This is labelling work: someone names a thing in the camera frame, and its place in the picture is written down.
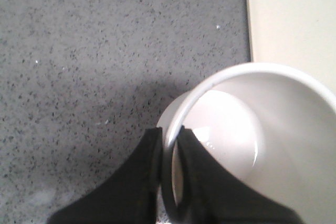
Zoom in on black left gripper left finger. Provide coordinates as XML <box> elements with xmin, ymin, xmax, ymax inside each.
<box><xmin>47</xmin><ymin>127</ymin><xmax>162</xmax><ymax>223</ymax></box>

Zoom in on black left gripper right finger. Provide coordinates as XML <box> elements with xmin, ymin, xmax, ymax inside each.
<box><xmin>178</xmin><ymin>127</ymin><xmax>303</xmax><ymax>223</ymax></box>

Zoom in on white smiley mug black handle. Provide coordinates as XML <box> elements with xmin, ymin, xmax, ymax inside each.
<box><xmin>158</xmin><ymin>63</ymin><xmax>335</xmax><ymax>223</ymax></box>

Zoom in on cream rectangular plastic tray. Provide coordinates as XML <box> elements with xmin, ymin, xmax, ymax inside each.
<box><xmin>246</xmin><ymin>0</ymin><xmax>335</xmax><ymax>91</ymax></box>

